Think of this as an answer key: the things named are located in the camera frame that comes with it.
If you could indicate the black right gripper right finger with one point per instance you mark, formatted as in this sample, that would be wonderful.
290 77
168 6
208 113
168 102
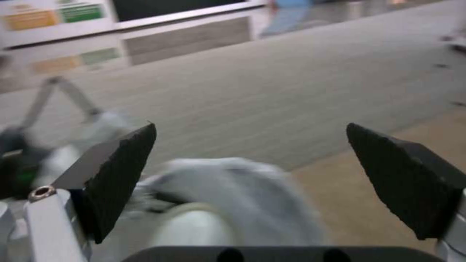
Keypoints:
404 180

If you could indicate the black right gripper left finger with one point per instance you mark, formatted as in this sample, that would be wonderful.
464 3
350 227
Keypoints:
109 188

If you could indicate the white robot front shell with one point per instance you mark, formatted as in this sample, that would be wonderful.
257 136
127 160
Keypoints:
22 163

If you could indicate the silver metal bent bars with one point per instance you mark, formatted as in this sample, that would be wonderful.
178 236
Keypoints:
74 94

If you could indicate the blue cloth object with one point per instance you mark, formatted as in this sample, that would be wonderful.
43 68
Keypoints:
285 19

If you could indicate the green wall sign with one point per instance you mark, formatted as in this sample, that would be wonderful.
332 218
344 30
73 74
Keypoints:
82 13

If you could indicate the orange wall sign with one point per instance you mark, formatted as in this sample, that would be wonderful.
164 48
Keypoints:
31 20

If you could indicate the dark wall screen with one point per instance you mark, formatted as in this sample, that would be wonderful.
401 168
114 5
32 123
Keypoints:
174 8

